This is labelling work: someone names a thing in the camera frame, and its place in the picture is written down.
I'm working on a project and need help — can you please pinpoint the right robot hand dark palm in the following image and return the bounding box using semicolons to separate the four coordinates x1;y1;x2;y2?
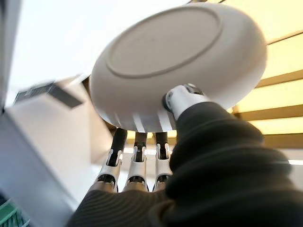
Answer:
66;82;303;227

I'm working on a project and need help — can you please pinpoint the cream ceramic plate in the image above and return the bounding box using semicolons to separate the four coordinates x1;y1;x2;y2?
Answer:
89;2;268;133

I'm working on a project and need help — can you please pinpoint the stainless steel sink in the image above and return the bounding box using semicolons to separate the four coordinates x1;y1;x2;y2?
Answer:
13;81;84;110

